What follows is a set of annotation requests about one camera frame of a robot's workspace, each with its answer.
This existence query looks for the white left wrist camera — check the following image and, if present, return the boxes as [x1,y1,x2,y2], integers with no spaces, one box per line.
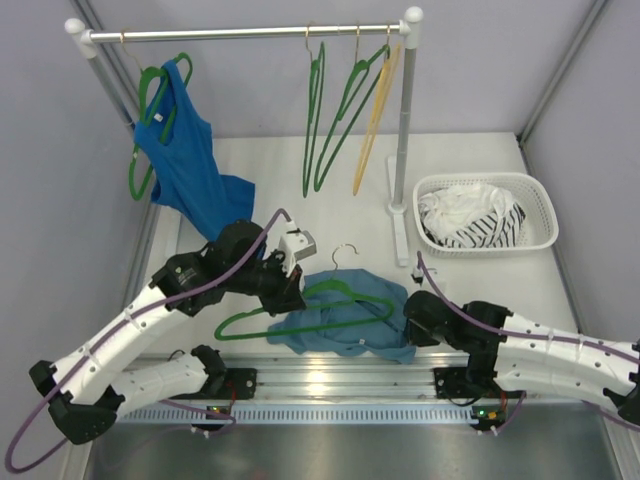
[278,220,317,277]

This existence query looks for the silver clothes rack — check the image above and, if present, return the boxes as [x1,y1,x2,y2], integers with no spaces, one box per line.
[64,6,424,267]

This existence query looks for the white plastic laundry basket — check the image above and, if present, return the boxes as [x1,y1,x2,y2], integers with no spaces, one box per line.
[413,172,559,258]

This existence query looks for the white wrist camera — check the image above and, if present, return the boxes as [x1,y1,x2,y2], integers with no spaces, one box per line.
[411,267,447,294]
[278,220,317,277]

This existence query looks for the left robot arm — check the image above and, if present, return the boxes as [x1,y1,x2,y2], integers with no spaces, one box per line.
[29,220,316,445]

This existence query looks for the royal blue tank top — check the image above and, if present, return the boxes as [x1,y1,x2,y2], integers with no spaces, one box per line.
[134,59,256,241]

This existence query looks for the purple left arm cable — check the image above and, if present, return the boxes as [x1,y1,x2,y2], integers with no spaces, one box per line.
[2,208,296,474]

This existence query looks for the striped garment in basket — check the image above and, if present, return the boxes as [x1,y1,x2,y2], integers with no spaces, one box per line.
[420,204,526,249]

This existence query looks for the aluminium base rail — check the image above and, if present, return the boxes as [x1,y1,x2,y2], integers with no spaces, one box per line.
[84,352,621,426]

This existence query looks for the yellow hanger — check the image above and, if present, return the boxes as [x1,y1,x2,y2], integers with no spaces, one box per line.
[352,43,402,196]

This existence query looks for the light blue tank top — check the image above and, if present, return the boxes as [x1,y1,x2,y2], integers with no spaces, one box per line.
[267,269,416,364]

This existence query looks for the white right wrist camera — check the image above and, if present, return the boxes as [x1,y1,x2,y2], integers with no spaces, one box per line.
[411,267,447,294]

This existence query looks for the green hanger with blue top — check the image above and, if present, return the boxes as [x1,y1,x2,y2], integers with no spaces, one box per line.
[128,52,193,201]

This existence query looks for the white clothes in basket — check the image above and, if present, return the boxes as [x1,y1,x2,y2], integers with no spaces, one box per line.
[418,183,516,226]

